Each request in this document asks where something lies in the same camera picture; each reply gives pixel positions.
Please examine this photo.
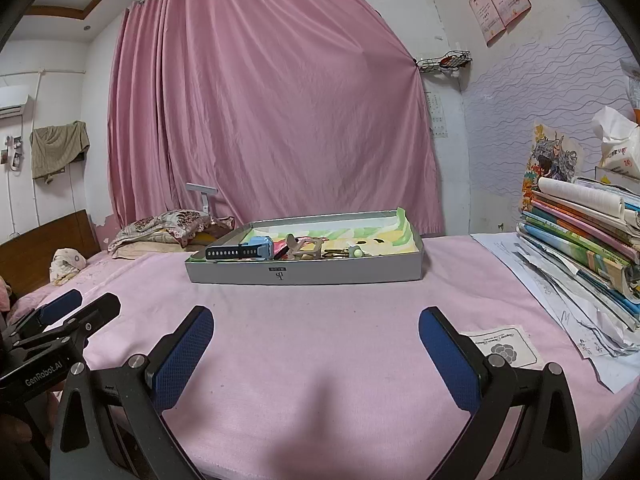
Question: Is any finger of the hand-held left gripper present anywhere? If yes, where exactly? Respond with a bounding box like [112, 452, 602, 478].
[5, 289, 83, 336]
[12, 293, 122, 363]

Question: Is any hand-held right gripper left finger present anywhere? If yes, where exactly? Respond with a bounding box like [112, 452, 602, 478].
[50, 305, 216, 480]

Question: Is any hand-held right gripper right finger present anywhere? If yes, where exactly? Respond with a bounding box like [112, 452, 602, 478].
[417, 306, 583, 480]

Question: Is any grey shallow box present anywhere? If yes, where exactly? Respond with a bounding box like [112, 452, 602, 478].
[185, 206, 426, 286]

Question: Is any beige hair claw clip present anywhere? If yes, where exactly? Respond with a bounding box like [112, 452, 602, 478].
[286, 234, 326, 262]

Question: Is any white printed cloth bundle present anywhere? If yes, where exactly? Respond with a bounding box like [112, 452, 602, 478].
[51, 247, 88, 286]

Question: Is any bed with pink sheet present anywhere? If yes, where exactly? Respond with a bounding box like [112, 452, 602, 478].
[0, 247, 201, 311]

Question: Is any white printed card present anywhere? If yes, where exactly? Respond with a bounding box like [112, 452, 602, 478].
[457, 326, 546, 368]

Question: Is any wooden headboard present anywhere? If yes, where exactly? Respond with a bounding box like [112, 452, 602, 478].
[0, 209, 101, 291]

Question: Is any beige pillow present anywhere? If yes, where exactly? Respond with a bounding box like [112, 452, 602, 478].
[111, 240, 201, 260]

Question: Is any floral pillows pile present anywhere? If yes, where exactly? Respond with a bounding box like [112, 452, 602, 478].
[107, 211, 236, 251]

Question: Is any pile of white paper sheets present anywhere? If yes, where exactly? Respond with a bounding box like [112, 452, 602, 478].
[470, 232, 640, 393]

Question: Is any colourful printed paper lining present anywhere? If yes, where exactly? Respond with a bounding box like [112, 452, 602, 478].
[250, 206, 418, 256]

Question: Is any olive hanging cloth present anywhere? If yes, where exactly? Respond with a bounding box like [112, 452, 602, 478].
[29, 121, 91, 186]

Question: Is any white desk lamp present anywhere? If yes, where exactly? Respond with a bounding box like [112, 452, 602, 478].
[185, 183, 219, 216]

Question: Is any stack of books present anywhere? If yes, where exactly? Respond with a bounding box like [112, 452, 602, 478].
[517, 175, 640, 331]

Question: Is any white air conditioner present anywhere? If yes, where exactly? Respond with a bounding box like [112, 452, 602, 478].
[0, 85, 31, 120]

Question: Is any pink curtain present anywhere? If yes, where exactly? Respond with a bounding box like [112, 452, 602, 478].
[106, 0, 446, 237]

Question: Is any white tissue pack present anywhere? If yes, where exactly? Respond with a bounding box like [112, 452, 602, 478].
[591, 106, 640, 178]

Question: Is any blue watch black strap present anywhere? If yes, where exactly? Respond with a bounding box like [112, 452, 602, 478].
[205, 236, 276, 262]

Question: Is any white wall hanger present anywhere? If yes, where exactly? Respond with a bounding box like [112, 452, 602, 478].
[0, 134, 25, 173]

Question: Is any colourful figure wall poster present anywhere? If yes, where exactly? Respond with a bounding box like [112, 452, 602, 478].
[520, 120, 583, 216]

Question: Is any white wall calendar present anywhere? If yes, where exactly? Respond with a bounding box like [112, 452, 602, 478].
[426, 91, 449, 138]

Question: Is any wire wall rack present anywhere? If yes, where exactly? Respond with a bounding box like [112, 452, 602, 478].
[416, 50, 473, 78]

